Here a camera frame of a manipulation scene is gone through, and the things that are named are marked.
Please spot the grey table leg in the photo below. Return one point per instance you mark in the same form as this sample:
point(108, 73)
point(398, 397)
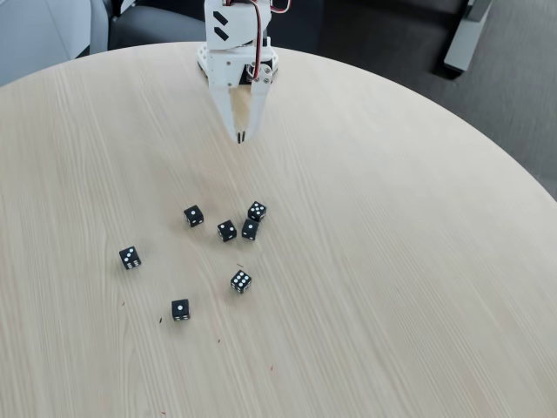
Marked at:
point(463, 39)

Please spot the dark grey chair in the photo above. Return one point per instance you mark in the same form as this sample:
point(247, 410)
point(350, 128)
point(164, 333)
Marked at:
point(152, 26)

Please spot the white cabinet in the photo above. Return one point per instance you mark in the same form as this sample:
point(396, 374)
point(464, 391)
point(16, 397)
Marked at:
point(39, 35)

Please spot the dark upholstered bench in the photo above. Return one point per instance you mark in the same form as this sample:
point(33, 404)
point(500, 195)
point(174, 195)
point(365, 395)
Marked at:
point(383, 35)

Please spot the black die with white pips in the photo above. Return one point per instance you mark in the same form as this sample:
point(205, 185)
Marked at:
point(240, 281)
point(129, 258)
point(192, 215)
point(257, 211)
point(226, 231)
point(250, 229)
point(179, 309)

